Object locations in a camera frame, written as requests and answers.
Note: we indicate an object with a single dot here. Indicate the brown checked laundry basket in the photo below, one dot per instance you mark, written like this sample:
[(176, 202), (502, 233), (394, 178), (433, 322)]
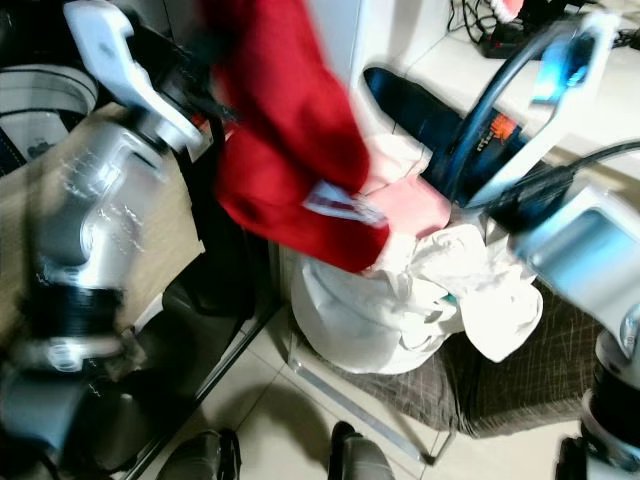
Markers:
[(520, 395)]

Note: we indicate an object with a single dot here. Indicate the pink garment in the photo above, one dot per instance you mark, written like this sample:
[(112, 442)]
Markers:
[(410, 200)]

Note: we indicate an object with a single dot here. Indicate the black top-loading washing machine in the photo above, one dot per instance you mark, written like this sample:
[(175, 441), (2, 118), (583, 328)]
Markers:
[(40, 70)]

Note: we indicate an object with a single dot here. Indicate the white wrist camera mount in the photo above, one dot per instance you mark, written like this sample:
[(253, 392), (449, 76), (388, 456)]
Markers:
[(565, 90), (120, 55)]

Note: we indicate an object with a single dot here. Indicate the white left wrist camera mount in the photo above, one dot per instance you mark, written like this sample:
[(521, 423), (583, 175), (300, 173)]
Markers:
[(120, 55)]

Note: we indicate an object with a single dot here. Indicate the metal basket stand frame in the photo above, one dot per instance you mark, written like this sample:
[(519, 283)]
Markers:
[(370, 405)]

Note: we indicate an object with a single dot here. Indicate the red garment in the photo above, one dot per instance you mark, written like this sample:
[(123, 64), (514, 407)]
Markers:
[(290, 120)]

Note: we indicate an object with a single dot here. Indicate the grey robot foot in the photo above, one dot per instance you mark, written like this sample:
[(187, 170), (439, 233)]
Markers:
[(202, 458), (372, 458)]

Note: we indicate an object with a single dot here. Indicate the grey left robot foot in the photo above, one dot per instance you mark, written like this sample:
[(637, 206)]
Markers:
[(202, 458)]

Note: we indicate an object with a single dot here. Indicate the black power strip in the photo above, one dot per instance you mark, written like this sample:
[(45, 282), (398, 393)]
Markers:
[(510, 42)]

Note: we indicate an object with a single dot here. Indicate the dark blue garment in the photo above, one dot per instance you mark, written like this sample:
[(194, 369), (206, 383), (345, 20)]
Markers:
[(420, 115)]

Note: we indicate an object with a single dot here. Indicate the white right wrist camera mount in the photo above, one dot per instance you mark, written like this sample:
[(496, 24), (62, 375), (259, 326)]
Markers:
[(565, 90)]

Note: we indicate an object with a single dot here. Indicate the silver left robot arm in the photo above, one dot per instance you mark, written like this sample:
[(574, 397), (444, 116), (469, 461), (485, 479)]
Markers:
[(95, 200)]

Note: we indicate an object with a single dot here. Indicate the white garment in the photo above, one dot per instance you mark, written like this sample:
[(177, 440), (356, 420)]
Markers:
[(400, 300)]

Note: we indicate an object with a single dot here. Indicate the grey right robot foot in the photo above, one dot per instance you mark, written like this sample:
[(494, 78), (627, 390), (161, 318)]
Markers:
[(372, 458)]

